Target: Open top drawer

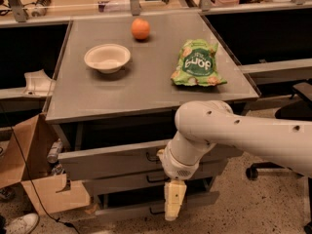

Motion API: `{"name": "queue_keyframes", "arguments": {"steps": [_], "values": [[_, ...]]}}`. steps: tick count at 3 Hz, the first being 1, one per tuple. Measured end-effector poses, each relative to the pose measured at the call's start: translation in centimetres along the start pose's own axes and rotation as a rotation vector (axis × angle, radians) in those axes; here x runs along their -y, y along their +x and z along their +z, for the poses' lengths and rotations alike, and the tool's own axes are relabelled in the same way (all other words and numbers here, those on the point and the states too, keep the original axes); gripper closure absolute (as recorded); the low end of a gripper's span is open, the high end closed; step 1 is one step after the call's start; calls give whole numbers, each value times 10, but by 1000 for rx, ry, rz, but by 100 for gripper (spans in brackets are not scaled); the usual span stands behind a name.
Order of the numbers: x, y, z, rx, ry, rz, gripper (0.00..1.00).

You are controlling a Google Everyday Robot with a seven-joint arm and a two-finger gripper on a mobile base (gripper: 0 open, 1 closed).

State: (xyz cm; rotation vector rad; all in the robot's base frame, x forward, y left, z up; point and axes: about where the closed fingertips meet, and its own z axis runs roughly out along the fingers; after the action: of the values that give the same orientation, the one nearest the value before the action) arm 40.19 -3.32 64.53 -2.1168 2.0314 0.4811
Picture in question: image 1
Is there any black floor cable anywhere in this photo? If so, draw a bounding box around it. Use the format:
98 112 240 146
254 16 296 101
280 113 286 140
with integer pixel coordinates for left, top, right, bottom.
0 104 81 234

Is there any green snack bag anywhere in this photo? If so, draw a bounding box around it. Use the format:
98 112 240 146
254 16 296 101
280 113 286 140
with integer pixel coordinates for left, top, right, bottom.
171 39 227 87

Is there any grey drawer cabinet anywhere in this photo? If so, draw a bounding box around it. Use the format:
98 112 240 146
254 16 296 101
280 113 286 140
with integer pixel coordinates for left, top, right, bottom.
46 13 258 211

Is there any clear plastic tray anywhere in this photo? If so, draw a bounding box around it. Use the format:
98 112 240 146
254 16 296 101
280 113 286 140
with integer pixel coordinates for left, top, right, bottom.
22 69 56 98

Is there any grey top drawer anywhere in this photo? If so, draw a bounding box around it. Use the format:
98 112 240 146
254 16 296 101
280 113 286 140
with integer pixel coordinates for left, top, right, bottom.
58 138 244 181

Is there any silver can in box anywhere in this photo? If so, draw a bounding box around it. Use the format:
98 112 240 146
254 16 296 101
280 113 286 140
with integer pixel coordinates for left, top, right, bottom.
47 139 63 164

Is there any black office chair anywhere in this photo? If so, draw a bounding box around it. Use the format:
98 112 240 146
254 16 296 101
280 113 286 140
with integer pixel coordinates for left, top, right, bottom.
246 79 312 234

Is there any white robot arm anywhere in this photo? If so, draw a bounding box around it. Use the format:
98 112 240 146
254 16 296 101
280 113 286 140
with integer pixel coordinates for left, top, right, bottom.
157 100 312 221

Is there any grey handheld tool on bench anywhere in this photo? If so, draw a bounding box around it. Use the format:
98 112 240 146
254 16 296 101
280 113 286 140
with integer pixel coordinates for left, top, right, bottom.
31 0 52 17

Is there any orange fruit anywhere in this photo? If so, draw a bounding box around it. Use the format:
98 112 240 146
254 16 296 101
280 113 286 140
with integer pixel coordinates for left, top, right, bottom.
131 19 150 40

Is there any brown cardboard box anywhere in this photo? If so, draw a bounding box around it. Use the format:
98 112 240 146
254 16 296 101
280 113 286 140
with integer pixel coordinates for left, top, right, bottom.
0 114 91 215

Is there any grey bottom drawer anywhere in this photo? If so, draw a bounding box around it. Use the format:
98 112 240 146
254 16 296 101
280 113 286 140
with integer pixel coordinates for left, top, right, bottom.
96 191 219 222

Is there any white sneaker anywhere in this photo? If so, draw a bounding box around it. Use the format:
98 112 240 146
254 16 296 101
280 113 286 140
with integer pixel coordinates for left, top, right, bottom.
4 214 40 234

